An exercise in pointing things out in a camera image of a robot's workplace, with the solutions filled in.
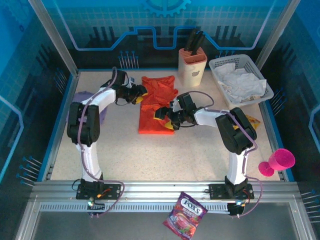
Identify orange printed t-shirt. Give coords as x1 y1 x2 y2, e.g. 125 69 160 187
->
137 75 180 135

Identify purple folded t-shirt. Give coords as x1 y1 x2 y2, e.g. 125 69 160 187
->
66 90 109 126

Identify cream and pink knife block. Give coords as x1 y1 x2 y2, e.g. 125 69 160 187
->
177 48 208 88

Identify white crumpled t-shirt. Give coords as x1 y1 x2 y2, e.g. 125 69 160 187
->
216 63 267 101

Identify yellow snack packet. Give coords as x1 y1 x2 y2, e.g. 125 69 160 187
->
233 114 261 131

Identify white plastic basket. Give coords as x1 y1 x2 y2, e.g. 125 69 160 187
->
208 54 275 104

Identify purple Fox's candy bag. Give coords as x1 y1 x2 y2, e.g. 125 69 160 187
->
162 191 209 238

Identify black controller module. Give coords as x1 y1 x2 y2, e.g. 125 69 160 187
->
227 199 247 217
86 197 107 218

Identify pink plastic goblet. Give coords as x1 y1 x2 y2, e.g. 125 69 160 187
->
258 148 296 178

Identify aluminium frame rail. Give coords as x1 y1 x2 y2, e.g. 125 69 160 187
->
29 181 302 213

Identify black handled knife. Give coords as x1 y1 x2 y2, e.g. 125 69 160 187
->
192 31 206 56
184 28 200 55

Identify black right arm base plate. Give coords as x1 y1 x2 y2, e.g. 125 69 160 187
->
208 183 255 201

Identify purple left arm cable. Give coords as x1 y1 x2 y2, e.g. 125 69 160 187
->
77 66 126 218

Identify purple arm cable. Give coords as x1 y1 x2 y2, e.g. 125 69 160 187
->
77 66 126 218
186 91 263 218

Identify grey slotted cable duct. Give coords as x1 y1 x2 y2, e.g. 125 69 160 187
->
39 202 231 213

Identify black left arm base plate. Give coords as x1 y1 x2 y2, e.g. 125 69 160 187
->
76 181 121 201

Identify aluminium frame post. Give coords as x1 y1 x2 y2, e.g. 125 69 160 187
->
253 0 301 73
27 0 80 76

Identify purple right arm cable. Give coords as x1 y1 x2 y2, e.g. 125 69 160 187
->
186 91 263 218

